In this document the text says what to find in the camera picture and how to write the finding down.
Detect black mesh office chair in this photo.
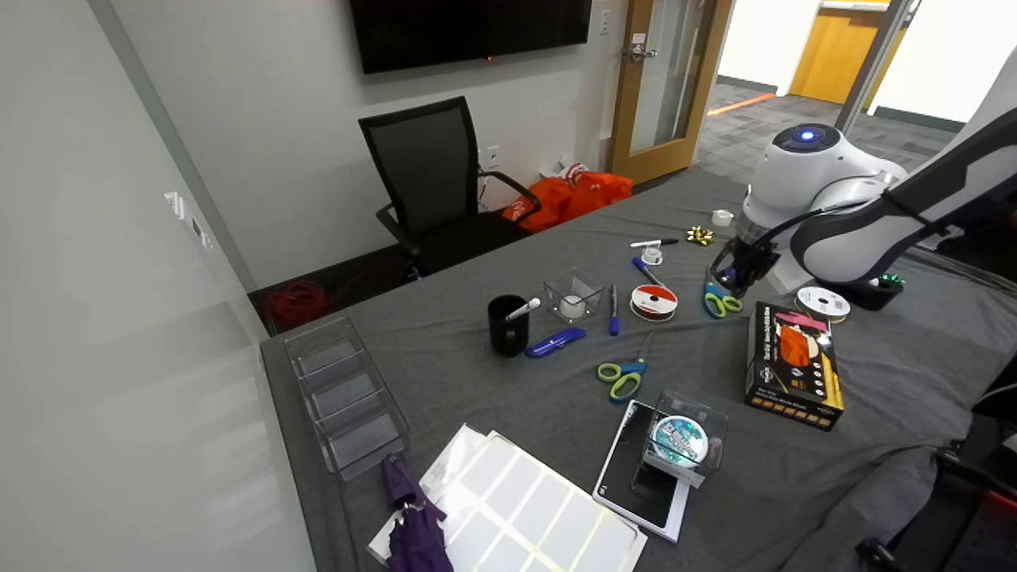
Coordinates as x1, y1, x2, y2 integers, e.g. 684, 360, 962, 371
357, 91, 543, 280

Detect white wall thermostat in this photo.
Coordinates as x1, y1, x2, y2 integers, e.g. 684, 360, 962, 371
162, 189, 206, 249

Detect black wall television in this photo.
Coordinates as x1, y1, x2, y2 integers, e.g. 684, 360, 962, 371
348, 0, 595, 78

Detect orange bag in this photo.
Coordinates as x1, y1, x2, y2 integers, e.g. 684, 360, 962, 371
502, 169, 635, 234

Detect orange wooden door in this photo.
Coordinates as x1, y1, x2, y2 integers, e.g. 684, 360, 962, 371
789, 0, 899, 104

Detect purple cloth bundle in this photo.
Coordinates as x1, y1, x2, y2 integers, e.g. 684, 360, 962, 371
380, 451, 457, 572

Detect black colourful craft box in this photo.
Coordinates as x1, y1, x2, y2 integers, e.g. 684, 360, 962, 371
745, 300, 850, 431

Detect green blue scissors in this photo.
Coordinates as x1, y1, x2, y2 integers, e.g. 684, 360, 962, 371
595, 357, 652, 406
698, 282, 748, 324

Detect red white ribbon spool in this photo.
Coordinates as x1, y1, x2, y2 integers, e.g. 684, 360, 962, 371
631, 282, 679, 324

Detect gray table cloth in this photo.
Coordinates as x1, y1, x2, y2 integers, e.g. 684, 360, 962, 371
258, 163, 1017, 572

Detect black mug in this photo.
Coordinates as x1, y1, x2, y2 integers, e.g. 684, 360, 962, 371
488, 293, 534, 360

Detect black tape dispenser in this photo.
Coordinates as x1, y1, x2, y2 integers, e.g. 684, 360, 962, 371
846, 270, 909, 314

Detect red cable coil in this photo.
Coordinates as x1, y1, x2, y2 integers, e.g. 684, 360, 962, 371
261, 280, 339, 333

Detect clear desk tray organiser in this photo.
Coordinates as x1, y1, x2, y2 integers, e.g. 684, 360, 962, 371
283, 324, 409, 483

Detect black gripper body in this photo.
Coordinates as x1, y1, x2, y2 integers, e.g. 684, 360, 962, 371
725, 234, 786, 286

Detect blue capped white marker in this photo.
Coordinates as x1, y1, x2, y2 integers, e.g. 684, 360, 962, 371
603, 282, 627, 341

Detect wooden glass door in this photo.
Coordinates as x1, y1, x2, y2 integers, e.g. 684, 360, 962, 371
608, 0, 737, 185

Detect black white-edged booklet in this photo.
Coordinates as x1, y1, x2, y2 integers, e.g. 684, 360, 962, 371
592, 399, 695, 546

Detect black red floor equipment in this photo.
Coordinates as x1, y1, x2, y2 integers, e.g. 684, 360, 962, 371
855, 441, 1017, 572

